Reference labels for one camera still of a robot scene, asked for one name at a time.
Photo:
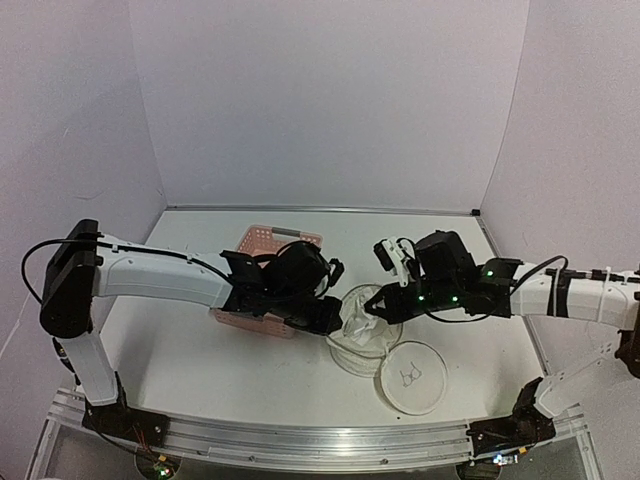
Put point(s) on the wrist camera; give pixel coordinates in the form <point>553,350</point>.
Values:
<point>397,256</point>
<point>337,269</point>

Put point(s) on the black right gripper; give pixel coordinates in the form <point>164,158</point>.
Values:
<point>393,315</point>

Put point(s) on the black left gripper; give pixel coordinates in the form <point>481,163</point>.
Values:
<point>326,325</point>

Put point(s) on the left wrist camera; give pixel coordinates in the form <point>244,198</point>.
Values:
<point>337,269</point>

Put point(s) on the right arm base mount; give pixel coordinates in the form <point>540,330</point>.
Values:
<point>524,427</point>

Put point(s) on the aluminium back table rail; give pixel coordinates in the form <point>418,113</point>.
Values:
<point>317,209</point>

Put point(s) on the white mesh laundry bag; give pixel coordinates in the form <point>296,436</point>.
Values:
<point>409,375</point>

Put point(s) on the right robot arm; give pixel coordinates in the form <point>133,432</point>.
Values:
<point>437,273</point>

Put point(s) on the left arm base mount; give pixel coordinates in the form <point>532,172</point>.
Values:
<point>118,420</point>

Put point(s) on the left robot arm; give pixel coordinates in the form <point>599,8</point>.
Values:
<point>87,283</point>

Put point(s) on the aluminium front table rail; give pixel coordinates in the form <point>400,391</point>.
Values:
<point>331,449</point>

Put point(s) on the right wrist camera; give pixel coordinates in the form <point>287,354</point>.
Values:
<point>397,256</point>

